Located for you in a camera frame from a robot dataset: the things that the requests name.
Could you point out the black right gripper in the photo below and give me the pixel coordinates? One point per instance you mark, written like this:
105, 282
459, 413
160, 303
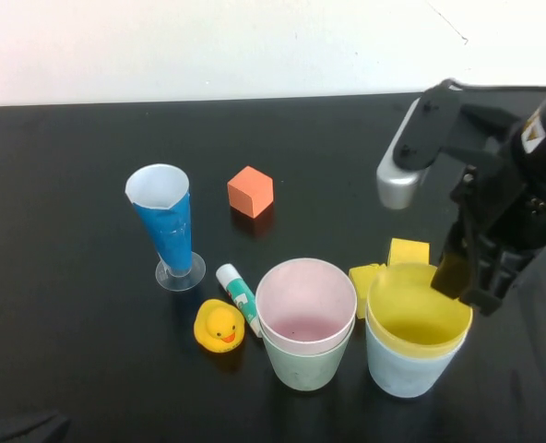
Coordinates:
494, 221

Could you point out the yellow plastic cup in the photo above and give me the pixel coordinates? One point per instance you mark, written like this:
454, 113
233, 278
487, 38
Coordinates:
416, 332

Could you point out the light blue plastic cup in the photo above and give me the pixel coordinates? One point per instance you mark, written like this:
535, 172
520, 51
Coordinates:
402, 374

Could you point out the pink plastic cup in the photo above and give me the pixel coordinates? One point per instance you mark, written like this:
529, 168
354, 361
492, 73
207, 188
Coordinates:
300, 286

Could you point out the chipped yellow foam cube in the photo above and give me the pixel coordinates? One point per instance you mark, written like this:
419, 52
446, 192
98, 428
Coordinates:
360, 281

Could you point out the green plastic cup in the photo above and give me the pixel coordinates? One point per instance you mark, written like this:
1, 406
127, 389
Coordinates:
305, 369

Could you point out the white green glue stick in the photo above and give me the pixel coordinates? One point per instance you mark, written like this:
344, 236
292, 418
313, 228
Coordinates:
238, 295

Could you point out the orange foam cube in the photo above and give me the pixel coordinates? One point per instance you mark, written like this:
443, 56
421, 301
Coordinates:
247, 194

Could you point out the yellow rubber duck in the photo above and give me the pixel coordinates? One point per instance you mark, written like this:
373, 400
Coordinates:
220, 327

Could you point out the blue-taped conical measuring glass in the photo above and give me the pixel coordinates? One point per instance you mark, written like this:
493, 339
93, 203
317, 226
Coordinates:
171, 231

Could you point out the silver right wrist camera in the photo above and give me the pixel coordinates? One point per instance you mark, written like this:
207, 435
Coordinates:
397, 189

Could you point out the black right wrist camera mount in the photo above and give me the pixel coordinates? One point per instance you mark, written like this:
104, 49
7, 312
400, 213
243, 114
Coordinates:
420, 134

